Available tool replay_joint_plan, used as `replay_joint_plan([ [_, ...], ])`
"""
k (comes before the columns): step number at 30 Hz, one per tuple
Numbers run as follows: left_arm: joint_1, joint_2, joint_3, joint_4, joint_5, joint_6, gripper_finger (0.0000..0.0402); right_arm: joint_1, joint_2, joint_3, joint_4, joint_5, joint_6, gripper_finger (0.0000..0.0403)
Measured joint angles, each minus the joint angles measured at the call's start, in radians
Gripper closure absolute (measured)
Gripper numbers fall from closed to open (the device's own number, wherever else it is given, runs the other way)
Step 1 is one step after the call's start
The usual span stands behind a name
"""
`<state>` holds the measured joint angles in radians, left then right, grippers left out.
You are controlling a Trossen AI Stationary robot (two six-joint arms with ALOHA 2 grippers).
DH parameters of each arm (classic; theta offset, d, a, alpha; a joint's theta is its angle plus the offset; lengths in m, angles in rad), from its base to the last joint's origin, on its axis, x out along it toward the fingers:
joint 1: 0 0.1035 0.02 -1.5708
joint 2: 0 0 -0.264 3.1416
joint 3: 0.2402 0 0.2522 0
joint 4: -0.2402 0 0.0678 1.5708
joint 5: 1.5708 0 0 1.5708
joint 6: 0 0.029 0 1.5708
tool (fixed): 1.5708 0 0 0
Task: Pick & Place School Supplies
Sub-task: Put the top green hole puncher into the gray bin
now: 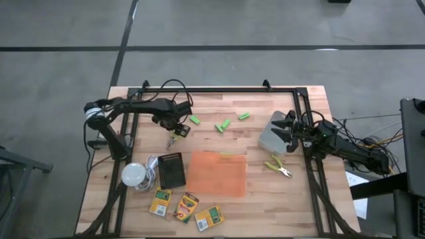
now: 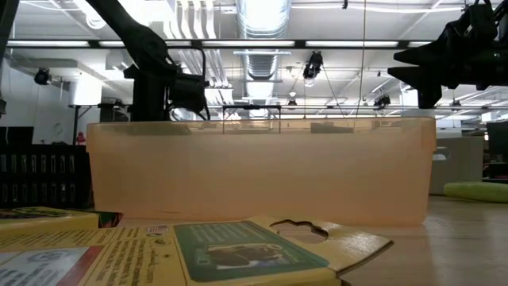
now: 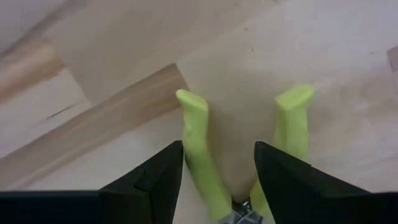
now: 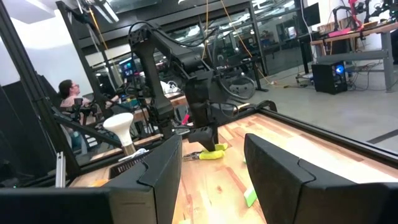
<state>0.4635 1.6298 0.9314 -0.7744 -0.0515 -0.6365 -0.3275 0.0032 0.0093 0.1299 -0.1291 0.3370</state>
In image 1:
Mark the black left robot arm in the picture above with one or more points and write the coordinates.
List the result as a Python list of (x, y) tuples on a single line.
[(139, 105)]

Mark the white round lamp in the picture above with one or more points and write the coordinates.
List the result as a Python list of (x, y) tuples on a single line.
[(133, 174)]

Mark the grey metal stand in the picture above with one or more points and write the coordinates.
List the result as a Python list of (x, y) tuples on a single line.
[(20, 159)]

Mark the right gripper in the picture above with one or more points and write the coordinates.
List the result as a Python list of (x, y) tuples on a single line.
[(293, 132)]

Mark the orange mesh zipper pouch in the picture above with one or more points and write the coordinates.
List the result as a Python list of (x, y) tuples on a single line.
[(216, 179)]

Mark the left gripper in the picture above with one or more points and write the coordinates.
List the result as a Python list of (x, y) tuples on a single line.
[(169, 123)]

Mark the small black box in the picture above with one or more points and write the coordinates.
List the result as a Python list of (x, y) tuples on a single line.
[(338, 1)]

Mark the black aluminium table frame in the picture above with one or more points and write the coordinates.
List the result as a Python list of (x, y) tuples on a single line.
[(232, 89)]

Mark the grey plastic tray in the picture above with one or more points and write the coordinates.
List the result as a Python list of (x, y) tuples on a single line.
[(269, 142)]

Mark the black frame bracket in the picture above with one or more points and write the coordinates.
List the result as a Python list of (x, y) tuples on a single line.
[(145, 84), (266, 85)]

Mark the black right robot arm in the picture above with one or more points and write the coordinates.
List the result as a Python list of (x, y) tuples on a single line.
[(352, 147)]

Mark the black support beam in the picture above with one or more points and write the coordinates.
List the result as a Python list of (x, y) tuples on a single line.
[(378, 186)]

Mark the black slotted plastic basket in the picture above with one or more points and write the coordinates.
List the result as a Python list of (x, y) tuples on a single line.
[(171, 172)]

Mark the white paper sheet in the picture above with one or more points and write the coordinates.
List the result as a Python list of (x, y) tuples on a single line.
[(360, 207)]

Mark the yellow crayon box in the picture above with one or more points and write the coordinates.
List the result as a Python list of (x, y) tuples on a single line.
[(209, 218), (186, 207), (160, 202)]

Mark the dark grey equipment cabinet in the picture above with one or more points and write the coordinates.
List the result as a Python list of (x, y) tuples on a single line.
[(413, 149)]

